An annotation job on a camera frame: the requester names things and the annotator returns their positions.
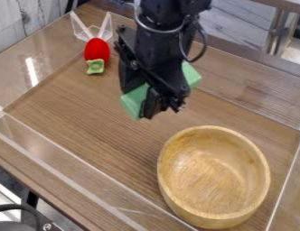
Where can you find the clear acrylic tray wall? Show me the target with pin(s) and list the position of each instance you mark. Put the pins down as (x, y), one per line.
(93, 199)

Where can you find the red strawberry toy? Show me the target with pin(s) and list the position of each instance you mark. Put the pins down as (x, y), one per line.
(97, 55)

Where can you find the clear acrylic corner bracket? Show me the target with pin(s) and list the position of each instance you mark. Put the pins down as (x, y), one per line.
(85, 33)

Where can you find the green rectangular block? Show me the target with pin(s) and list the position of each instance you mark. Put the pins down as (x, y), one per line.
(133, 99)

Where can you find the brown wooden bowl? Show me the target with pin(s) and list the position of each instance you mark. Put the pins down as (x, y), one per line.
(213, 176)

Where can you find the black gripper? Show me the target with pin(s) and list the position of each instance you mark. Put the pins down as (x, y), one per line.
(153, 49)

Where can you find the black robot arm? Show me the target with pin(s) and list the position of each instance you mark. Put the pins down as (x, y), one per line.
(168, 12)

